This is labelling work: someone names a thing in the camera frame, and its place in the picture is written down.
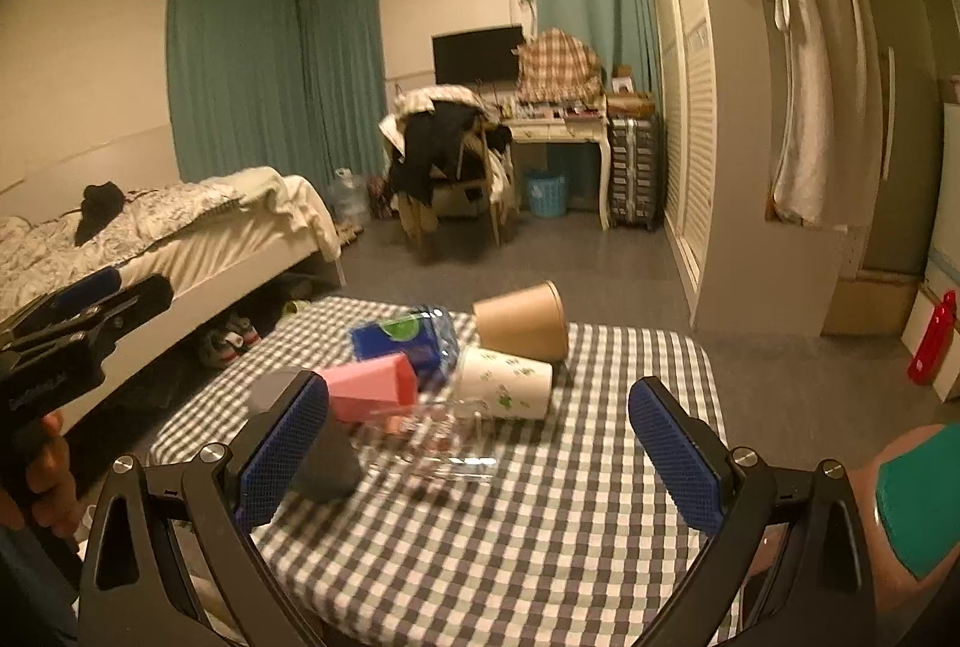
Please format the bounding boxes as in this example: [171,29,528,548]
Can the person's left forearm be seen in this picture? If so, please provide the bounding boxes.
[0,482,80,647]

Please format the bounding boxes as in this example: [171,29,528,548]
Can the white cup with green print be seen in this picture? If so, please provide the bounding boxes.
[454,347,554,422]

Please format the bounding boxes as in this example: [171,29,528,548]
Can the brown paper cup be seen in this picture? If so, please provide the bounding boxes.
[472,279,569,364]

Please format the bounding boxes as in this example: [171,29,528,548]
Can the white desk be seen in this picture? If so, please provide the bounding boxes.
[491,109,611,233]

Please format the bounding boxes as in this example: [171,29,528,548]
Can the white hanging cloth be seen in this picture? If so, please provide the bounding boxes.
[768,0,875,230]

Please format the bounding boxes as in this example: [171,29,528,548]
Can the person's leg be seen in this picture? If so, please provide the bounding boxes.
[750,422,960,625]

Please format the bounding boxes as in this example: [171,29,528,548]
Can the grey cup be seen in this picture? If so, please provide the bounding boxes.
[247,371,363,505]

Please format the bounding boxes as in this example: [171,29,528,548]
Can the clear glass mug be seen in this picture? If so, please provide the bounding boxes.
[351,392,505,487]

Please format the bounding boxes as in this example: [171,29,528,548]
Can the pink cup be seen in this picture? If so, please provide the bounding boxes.
[313,352,419,424]

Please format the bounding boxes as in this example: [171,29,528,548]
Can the blue packet with green label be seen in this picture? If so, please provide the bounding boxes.
[350,313,443,387]

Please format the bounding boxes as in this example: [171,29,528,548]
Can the grey suitcase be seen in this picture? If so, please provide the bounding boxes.
[607,115,665,233]

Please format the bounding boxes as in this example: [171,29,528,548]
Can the person's left hand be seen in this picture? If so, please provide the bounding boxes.
[22,411,80,532]

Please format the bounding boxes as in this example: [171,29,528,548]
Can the patterned white duvet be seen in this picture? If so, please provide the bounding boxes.
[0,165,343,320]

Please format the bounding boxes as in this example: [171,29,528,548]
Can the white bed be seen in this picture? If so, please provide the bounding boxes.
[0,121,347,412]

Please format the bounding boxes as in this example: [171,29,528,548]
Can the wooden chair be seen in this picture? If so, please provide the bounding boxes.
[394,118,520,260]

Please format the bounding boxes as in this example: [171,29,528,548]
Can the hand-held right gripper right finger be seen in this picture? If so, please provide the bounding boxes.
[628,376,883,647]

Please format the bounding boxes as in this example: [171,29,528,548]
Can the grey-green door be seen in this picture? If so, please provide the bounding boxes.
[831,0,960,282]

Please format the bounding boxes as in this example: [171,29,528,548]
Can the black television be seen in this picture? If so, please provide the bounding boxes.
[431,25,525,86]

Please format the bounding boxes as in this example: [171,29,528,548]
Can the red bottle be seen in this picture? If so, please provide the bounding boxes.
[907,291,959,386]

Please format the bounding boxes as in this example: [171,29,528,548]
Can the teal shorts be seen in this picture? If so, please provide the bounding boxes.
[873,423,960,582]

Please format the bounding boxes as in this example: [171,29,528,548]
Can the clear water jug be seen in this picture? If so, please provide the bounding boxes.
[330,167,371,225]

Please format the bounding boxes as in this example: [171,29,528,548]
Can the plaid bag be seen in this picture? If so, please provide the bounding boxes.
[515,27,605,103]

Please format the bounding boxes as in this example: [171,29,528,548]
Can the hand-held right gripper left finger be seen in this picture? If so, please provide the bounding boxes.
[77,369,331,647]

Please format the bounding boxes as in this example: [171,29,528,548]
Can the black cloth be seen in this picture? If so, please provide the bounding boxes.
[72,182,128,246]

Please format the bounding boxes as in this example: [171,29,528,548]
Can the chair with clothes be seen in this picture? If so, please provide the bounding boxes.
[379,85,512,203]

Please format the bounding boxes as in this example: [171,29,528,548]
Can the flat cardboard box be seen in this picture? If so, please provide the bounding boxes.
[820,270,935,342]

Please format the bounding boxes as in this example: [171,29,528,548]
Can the blue transparent plastic cup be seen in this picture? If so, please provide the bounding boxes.
[409,304,461,382]

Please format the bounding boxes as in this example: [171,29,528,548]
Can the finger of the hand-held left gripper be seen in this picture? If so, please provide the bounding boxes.
[0,266,123,348]
[41,275,175,352]

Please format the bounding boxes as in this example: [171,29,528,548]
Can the blue plastic basket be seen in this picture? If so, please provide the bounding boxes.
[523,168,568,218]

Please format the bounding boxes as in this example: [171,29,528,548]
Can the checkered tablecloth table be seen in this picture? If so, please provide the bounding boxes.
[150,294,740,647]

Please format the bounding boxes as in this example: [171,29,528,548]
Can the white wardrobe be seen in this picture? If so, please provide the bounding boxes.
[643,0,850,338]

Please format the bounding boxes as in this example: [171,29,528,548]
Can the pair of sneakers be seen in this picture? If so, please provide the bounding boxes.
[196,312,263,368]

